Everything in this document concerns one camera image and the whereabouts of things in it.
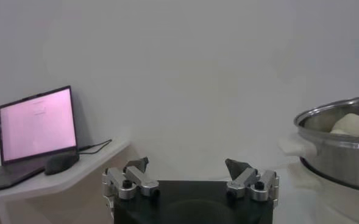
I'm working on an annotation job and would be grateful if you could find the black computer mouse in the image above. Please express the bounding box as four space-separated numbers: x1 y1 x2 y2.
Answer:
44 152 80 176

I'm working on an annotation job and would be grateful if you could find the stainless steel steamer basket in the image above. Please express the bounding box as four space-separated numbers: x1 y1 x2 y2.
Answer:
278 94 359 194

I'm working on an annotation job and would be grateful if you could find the black laptop cable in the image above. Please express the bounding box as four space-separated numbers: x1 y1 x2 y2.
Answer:
77 139 113 155

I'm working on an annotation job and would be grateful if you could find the black laptop with pale screen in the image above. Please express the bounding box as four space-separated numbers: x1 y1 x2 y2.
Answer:
0 85 80 193

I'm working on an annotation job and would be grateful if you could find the cream electric cooker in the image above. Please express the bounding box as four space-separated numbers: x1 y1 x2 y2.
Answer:
287 158 359 224

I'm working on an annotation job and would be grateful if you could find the white side table with mouse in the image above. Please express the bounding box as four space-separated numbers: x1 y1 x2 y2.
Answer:
0 138 132 224

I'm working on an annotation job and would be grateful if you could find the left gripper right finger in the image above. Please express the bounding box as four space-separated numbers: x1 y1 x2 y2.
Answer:
224 158 280 208

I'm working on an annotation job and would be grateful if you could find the white steamed baozi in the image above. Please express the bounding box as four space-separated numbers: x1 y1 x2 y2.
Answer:
330 113 359 137

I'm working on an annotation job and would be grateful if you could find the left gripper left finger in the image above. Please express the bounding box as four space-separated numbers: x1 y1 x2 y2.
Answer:
101 156 161 214

